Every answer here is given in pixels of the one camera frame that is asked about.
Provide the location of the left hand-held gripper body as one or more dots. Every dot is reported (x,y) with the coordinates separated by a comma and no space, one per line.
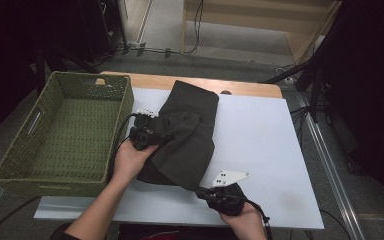
(143,136)

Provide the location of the dark pleated skirt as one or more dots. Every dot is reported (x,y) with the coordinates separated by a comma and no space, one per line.
(186,150)

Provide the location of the dark curtain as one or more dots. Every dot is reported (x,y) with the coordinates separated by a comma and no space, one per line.
(0,66)
(373,100)

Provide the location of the black cabinet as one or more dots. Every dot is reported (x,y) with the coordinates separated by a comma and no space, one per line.
(96,26)

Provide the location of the wooden shelf unit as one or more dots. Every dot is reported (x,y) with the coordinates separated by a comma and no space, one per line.
(233,20)

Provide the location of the person's right hand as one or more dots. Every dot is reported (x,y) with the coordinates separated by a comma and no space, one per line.
(246,221)

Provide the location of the green woven basket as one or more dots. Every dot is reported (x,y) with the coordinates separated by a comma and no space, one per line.
(70,140)

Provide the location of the person's left hand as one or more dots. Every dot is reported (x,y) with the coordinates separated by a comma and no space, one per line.
(128,163)

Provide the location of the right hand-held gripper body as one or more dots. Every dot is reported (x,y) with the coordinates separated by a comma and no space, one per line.
(228,201)

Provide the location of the black metal stand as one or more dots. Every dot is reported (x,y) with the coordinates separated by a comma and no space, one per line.
(315,96)
(40,66)

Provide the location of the white table mat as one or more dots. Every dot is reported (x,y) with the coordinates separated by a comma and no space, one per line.
(263,140)

